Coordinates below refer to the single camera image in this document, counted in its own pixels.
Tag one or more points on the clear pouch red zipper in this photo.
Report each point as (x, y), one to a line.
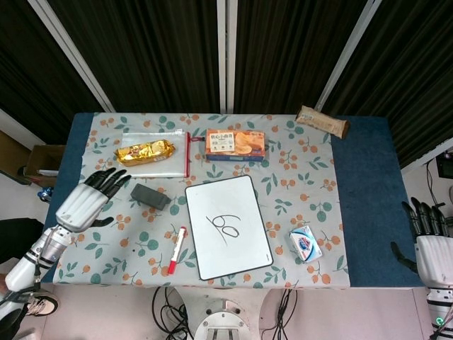
(155, 171)

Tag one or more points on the orange biscuit box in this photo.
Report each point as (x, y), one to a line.
(235, 143)

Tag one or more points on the metal robot base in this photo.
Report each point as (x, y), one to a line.
(221, 318)

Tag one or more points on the small blue object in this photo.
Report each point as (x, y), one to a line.
(45, 194)

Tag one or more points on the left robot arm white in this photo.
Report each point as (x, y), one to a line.
(24, 269)

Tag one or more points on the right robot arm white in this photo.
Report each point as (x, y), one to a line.
(440, 308)

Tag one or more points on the floral tablecloth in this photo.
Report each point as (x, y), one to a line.
(293, 170)

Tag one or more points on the blue white soap box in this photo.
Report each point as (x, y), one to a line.
(306, 244)

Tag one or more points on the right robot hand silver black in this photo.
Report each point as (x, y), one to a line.
(435, 255)

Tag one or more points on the cardboard box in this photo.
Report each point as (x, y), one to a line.
(42, 159)

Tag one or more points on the gold foil snack pack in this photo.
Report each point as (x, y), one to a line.
(145, 152)

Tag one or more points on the white sneaker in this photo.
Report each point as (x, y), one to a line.
(42, 304)

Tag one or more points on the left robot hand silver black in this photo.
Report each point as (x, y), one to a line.
(83, 203)

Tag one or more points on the blue table cover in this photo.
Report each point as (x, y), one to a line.
(371, 198)

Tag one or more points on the brown snack packet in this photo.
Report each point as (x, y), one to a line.
(322, 122)

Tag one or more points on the black whiteboard eraser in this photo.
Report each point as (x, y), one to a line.
(150, 196)

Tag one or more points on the person leg black trousers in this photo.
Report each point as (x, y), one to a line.
(17, 237)

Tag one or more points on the black curtain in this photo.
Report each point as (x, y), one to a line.
(159, 53)

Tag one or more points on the small whiteboard black rim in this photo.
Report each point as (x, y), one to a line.
(244, 255)

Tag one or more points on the black monitor device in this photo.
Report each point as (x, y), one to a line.
(445, 166)

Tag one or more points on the red and white marker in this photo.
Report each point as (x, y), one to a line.
(176, 253)

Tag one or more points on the white frame post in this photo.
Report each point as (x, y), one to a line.
(348, 49)
(70, 53)
(226, 53)

